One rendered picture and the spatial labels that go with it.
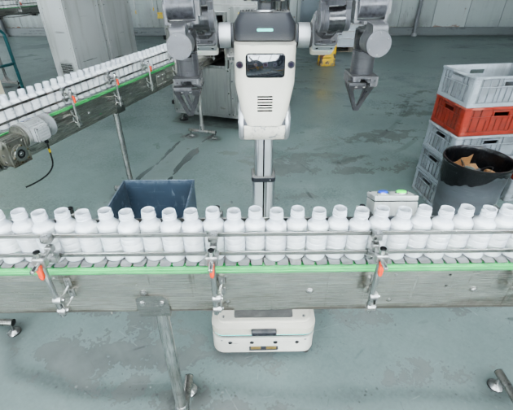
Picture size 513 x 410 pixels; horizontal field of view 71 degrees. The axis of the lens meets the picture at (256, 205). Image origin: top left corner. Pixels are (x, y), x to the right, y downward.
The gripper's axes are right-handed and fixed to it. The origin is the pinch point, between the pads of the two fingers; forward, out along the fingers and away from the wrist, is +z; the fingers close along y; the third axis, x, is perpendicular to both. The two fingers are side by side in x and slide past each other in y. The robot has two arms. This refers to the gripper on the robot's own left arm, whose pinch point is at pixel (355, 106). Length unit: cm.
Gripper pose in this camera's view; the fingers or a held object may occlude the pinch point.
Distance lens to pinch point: 105.0
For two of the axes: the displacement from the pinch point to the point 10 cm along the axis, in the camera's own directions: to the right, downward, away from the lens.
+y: -0.1, -5.3, 8.5
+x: -10.0, 0.0, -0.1
